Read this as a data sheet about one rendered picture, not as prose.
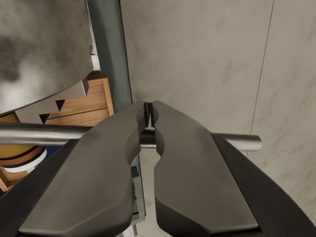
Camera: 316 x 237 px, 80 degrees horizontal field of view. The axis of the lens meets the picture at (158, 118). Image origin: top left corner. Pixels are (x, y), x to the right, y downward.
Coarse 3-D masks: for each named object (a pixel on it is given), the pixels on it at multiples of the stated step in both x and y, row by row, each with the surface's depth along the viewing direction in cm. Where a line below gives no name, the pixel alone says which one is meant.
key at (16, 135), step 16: (0, 128) 10; (16, 128) 10; (32, 128) 10; (48, 128) 10; (64, 128) 10; (80, 128) 11; (16, 144) 10; (32, 144) 10; (48, 144) 10; (144, 144) 12; (240, 144) 13; (256, 144) 13
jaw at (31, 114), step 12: (84, 84) 29; (60, 96) 28; (72, 96) 28; (84, 96) 29; (24, 108) 28; (36, 108) 28; (48, 108) 29; (60, 108) 30; (24, 120) 29; (36, 120) 29
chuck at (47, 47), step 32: (0, 0) 14; (32, 0) 16; (64, 0) 19; (0, 32) 15; (32, 32) 17; (64, 32) 20; (0, 64) 16; (32, 64) 17; (64, 64) 20; (0, 96) 16; (32, 96) 18
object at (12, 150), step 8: (0, 120) 27; (8, 120) 28; (16, 120) 29; (0, 144) 28; (0, 152) 29; (8, 152) 29; (16, 152) 30; (24, 152) 31; (32, 152) 32; (40, 152) 33; (0, 160) 30; (8, 160) 30; (16, 160) 30; (24, 160) 31; (32, 160) 32
